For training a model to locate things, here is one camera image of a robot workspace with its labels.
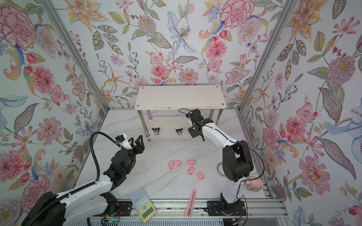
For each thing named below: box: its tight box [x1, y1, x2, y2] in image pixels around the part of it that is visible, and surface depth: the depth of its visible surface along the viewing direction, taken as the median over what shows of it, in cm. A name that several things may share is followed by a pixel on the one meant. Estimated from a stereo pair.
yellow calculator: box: [129, 186, 158, 223], surface depth 76 cm
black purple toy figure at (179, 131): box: [175, 127, 183, 137], surface depth 96 cm
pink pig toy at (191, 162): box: [187, 159, 196, 167], surface depth 91 cm
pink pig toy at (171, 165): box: [168, 160, 174, 170], surface depth 90 cm
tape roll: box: [216, 161, 227, 177], surface depth 88 cm
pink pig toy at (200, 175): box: [197, 171, 205, 180], surface depth 86 cm
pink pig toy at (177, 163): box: [173, 160, 182, 167], surface depth 90 cm
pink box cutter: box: [184, 188, 198, 218], surface depth 76 cm
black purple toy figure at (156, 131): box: [151, 127, 160, 136], surface depth 95 cm
